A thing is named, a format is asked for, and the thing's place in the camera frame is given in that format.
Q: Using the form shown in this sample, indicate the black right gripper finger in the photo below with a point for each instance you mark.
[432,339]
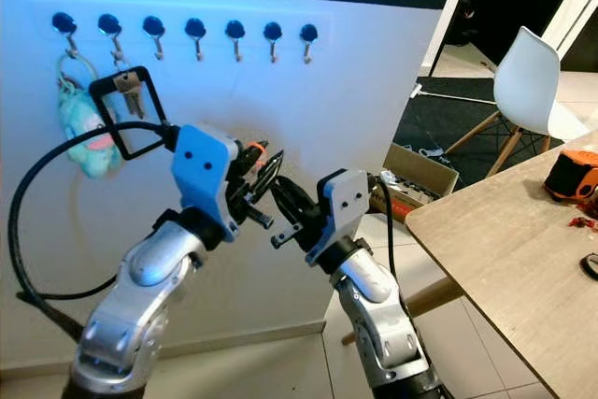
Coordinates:
[288,195]

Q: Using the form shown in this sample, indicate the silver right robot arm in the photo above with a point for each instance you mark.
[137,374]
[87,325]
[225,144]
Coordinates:
[383,324]

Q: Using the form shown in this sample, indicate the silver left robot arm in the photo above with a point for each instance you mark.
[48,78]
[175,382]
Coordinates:
[140,296]

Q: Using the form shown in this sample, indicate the keys with black rectangular loop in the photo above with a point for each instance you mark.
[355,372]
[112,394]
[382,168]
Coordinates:
[129,91]

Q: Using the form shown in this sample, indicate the blue knob metal hook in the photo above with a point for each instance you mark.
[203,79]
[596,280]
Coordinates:
[195,27]
[308,32]
[64,22]
[273,31]
[153,25]
[235,29]
[109,23]

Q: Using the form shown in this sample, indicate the open cardboard box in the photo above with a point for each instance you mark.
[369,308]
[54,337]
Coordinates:
[439,184]

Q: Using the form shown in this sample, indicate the wooden table leg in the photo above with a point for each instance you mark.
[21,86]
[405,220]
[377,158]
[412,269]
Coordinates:
[434,298]

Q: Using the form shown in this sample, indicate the dark rug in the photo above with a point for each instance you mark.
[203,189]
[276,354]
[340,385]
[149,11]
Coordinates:
[439,114]

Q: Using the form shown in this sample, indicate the white chair with wooden legs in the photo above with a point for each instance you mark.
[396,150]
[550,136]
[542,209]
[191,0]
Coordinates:
[523,81]

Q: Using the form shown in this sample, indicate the orange and black tool case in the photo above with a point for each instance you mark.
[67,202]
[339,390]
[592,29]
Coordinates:
[570,175]

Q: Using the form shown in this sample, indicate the small red item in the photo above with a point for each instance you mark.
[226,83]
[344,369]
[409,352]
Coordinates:
[581,222]

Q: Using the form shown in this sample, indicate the small black round item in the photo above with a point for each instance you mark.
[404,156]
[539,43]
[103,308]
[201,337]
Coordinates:
[590,266]

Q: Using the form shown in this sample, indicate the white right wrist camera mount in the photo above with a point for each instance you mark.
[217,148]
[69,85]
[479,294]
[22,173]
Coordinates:
[344,203]

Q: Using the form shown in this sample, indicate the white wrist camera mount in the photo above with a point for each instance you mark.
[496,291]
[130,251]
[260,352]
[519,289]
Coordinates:
[344,203]
[201,170]

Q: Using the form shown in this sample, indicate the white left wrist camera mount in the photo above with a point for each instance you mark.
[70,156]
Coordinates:
[201,170]

